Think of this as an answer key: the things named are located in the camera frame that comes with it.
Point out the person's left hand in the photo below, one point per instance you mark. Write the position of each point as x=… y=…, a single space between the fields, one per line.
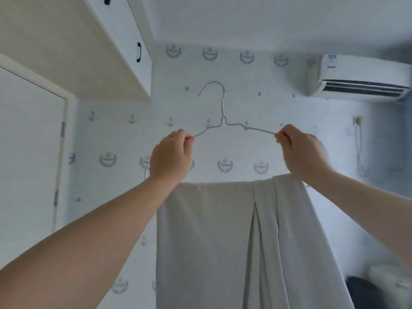
x=169 y=157

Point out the person's right hand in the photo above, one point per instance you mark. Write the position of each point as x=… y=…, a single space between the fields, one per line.
x=304 y=154

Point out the person's left fingers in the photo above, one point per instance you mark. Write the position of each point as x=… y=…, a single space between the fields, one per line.
x=183 y=138

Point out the person's right fingers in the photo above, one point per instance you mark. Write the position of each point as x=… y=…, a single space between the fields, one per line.
x=285 y=136

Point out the person's left forearm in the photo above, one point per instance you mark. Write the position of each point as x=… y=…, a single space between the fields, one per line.
x=83 y=250

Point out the person's right forearm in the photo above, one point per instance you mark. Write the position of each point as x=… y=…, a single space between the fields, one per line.
x=363 y=202

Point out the grey cloth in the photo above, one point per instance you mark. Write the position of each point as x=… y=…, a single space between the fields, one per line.
x=225 y=247

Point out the white overhead cabinet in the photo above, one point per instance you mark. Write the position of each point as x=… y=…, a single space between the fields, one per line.
x=80 y=44

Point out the white door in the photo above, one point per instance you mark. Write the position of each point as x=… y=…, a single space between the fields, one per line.
x=29 y=157

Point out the white wall air conditioner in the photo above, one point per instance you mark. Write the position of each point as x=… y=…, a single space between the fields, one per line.
x=360 y=78

